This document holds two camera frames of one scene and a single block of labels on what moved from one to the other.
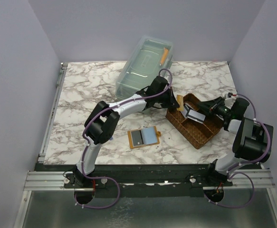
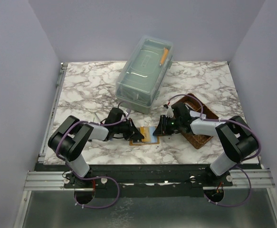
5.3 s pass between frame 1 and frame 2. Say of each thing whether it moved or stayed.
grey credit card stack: moved
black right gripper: moved
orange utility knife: stayed
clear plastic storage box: stayed
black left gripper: moved
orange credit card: moved
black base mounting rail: stayed
